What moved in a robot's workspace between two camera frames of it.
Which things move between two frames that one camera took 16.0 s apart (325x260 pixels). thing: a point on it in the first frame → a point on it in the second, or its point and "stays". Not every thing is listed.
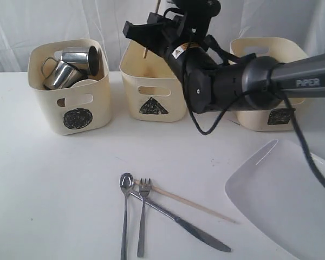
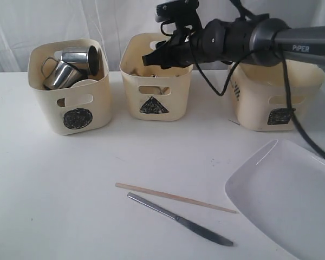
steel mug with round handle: x=85 y=59 stays
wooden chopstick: x=187 y=201 → x=173 y=197
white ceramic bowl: x=82 y=83 stays
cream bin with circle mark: x=84 y=106 stays
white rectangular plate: x=278 y=193 stays
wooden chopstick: x=158 y=4 → x=162 y=92
